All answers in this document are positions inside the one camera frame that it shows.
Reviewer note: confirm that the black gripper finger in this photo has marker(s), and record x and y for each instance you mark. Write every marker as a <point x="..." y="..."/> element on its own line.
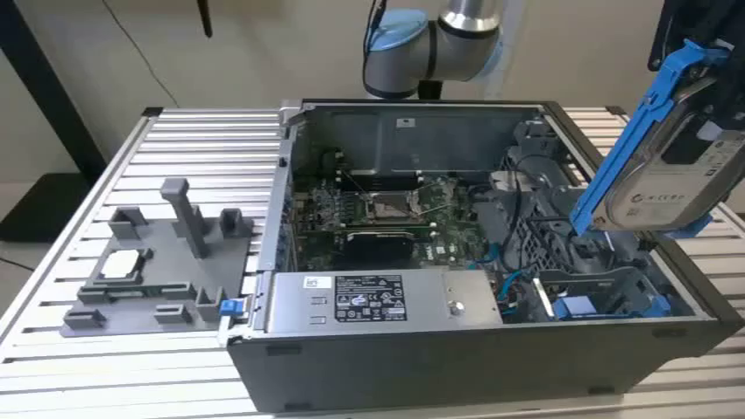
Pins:
<point x="686" y="146"/>

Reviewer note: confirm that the hard disk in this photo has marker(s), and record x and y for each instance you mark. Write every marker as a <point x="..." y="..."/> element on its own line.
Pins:
<point x="669" y="196"/>

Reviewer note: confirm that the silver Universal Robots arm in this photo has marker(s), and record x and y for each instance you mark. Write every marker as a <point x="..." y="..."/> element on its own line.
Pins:
<point x="460" y="52"/>

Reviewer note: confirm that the grey metal disk bay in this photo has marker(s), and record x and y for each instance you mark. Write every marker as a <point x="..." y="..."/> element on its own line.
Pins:
<point x="524" y="218"/>

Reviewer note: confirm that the black table corner cap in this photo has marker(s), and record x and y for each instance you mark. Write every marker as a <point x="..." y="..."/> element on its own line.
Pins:
<point x="152" y="111"/>
<point x="614" y="110"/>

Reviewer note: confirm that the green motherboard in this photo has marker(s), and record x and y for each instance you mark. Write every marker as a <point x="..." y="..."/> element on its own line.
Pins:
<point x="448" y="205"/>

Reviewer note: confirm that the CPU socket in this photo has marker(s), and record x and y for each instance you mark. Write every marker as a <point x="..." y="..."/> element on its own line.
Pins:
<point x="386" y="209"/>

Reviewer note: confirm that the black RAM slots row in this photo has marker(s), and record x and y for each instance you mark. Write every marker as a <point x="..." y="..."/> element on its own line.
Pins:
<point x="378" y="180"/>

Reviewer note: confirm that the thin metal locking lever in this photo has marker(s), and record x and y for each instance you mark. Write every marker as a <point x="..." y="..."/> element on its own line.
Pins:
<point x="356" y="183"/>

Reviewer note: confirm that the black graphics card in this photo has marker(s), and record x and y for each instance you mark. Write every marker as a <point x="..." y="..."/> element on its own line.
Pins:
<point x="378" y="251"/>

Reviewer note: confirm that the black open PC case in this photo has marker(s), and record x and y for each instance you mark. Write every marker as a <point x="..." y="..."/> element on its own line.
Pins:
<point x="406" y="371"/>

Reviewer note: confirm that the silver power supply unit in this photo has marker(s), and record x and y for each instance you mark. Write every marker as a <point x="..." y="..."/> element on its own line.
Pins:
<point x="290" y="305"/>

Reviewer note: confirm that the black hanging antenna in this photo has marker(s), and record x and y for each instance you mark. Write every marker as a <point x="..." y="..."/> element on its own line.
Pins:
<point x="204" y="17"/>

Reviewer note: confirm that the blue case latch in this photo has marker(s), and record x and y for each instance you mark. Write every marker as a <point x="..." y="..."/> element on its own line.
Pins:
<point x="230" y="307"/>

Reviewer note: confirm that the grey parts rack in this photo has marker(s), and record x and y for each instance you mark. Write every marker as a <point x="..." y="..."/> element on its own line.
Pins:
<point x="168" y="270"/>

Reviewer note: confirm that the green RAM stick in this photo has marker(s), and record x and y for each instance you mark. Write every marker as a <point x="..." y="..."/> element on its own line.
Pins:
<point x="160" y="289"/>

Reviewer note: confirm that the silver CPU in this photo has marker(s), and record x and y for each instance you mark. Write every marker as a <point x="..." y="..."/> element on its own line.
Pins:
<point x="122" y="264"/>

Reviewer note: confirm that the black box on floor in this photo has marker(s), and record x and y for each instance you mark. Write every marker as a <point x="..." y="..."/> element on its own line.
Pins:
<point x="40" y="209"/>

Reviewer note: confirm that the black slanted post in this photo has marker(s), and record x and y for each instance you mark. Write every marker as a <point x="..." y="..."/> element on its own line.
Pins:
<point x="40" y="78"/>

